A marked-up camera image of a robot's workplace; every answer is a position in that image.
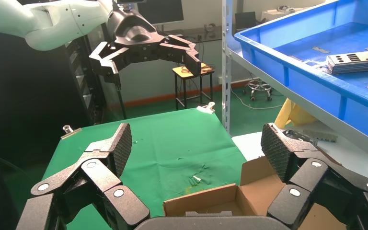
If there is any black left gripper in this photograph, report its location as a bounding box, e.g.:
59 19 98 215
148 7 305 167
89 9 202 84

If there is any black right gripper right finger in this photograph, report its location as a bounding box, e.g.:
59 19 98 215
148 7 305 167
260 123 368 230

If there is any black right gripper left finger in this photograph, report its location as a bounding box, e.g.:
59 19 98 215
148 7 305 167
15 123 151 230

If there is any metal I/O shield plate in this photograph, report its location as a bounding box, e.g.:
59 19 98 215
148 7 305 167
327 58 368 76
327 49 368 66

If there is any blue plastic tray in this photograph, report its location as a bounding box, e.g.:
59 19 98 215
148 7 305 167
234 0 368 147

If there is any open brown cardboard box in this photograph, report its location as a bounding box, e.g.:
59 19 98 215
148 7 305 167
163 155 346 230

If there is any white box device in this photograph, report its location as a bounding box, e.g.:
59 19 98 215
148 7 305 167
262 5 302 22

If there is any yellow top black stool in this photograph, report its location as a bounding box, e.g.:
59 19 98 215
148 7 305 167
172 63 216 111

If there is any grey metal drive caddy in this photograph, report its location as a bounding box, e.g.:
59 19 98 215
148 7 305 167
282 128 318 147

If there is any large black monitor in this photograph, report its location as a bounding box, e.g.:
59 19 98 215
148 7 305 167
138 0 184 26

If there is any silver binder clip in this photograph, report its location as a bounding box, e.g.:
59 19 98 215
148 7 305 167
196 101 216 115
60 125 82 140

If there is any dark office desk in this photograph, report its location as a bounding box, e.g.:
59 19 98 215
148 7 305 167
158 27 224 44

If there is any yellow plastic bag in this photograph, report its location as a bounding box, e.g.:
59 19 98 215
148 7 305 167
274 98 317 129

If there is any white flat shelf board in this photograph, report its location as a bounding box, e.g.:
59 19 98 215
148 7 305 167
231 122 368 191

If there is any green table cloth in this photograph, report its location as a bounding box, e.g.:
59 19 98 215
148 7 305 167
41 108 249 230

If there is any chrome swivel chair base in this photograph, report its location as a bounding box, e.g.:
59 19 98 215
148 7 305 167
242 79 274 102

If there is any small black monitor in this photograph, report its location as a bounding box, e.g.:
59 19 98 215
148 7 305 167
234 11 257 33

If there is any black server cabinet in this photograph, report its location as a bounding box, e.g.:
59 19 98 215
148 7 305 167
0 28 107 169

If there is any angled metal bracket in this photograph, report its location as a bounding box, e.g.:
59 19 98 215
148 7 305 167
303 129 339 143

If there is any slotted steel rack post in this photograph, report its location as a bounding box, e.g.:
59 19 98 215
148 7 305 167
221 0 236 134

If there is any white floor cable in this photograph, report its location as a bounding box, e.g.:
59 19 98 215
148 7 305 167
230 89 284 111

